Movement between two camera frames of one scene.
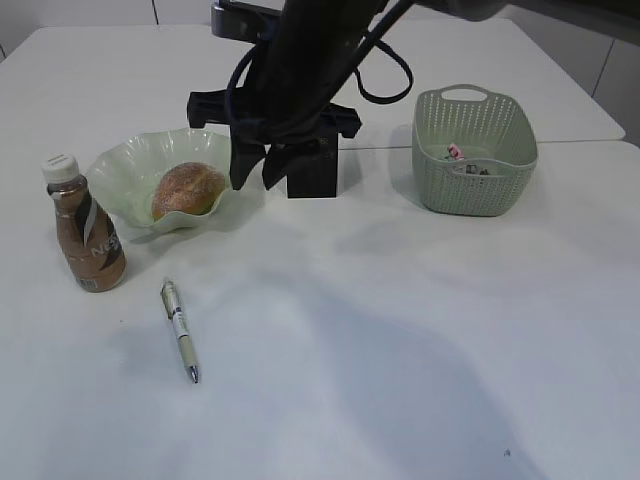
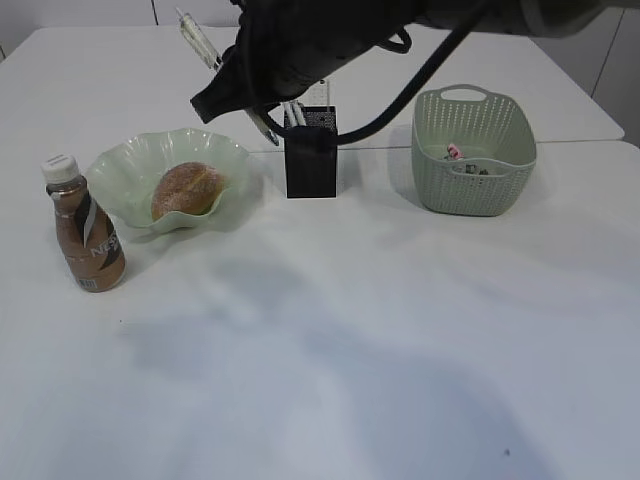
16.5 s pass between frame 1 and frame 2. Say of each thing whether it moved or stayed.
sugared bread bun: stayed
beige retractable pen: moved
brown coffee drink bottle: stayed
